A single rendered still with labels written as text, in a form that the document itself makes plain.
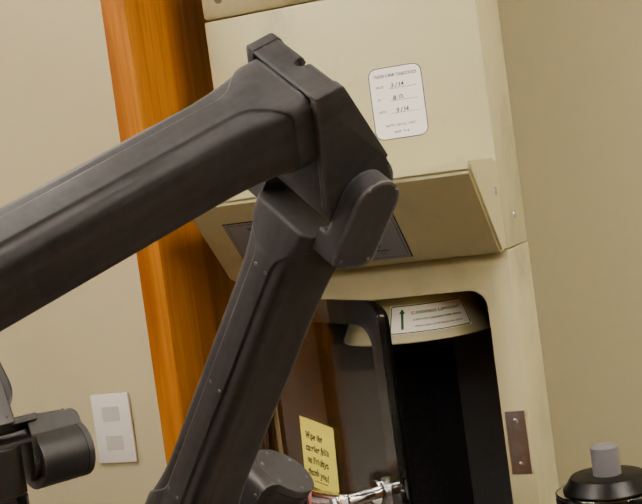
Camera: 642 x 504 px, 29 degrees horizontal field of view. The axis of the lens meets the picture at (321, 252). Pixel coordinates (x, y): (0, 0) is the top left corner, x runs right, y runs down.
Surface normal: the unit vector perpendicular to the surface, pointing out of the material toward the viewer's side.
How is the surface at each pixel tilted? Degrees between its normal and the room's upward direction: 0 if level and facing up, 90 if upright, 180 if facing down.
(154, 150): 44
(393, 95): 90
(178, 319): 90
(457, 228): 135
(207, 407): 87
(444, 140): 90
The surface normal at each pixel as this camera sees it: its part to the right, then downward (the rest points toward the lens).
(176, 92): 0.93, -0.11
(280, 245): -0.72, 0.07
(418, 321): -0.13, -0.33
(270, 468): 0.48, -0.83
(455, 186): -0.15, 0.77
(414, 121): -0.36, 0.10
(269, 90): -0.07, -0.68
